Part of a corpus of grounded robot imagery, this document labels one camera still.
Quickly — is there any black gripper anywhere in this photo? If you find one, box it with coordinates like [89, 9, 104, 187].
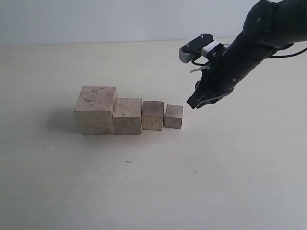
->
[187, 33, 274, 109]

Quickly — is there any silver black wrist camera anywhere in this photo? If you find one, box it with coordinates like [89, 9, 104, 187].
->
[179, 34, 227, 64]

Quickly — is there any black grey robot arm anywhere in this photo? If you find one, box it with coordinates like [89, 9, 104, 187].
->
[179, 0, 307, 109]

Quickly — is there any second largest wooden cube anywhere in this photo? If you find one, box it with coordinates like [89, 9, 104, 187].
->
[113, 98, 142, 135]

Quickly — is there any third largest wooden cube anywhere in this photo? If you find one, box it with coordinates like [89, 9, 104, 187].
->
[141, 101, 164, 131]

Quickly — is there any smallest wooden cube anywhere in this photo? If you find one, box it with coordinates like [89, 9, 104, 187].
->
[164, 104, 184, 129]

